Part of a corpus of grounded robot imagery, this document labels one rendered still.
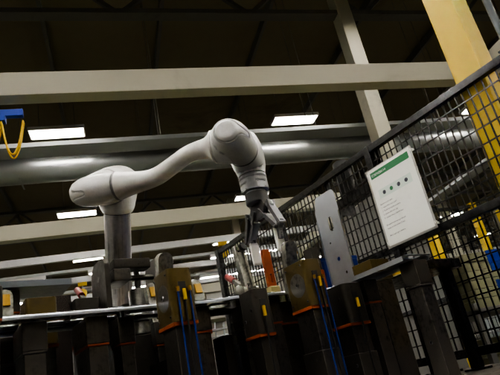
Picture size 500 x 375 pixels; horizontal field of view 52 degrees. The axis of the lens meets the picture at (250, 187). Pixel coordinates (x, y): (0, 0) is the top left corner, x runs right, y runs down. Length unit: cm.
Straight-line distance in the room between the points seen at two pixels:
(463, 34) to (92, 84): 328
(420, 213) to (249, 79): 311
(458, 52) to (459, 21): 10
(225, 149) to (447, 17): 92
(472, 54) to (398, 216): 59
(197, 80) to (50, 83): 121
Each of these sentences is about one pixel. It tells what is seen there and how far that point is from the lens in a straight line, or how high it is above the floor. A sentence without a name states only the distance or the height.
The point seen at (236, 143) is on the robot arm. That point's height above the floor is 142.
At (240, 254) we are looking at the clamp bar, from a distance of 169.
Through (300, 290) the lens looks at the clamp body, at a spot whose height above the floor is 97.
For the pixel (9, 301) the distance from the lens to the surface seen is 138.
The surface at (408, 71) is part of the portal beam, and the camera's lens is 543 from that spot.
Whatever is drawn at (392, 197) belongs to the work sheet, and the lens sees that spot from 191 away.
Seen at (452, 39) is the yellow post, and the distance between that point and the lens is 189.
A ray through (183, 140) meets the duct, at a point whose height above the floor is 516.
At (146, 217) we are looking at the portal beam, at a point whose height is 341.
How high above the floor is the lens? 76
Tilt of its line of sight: 22 degrees up
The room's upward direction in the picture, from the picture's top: 12 degrees counter-clockwise
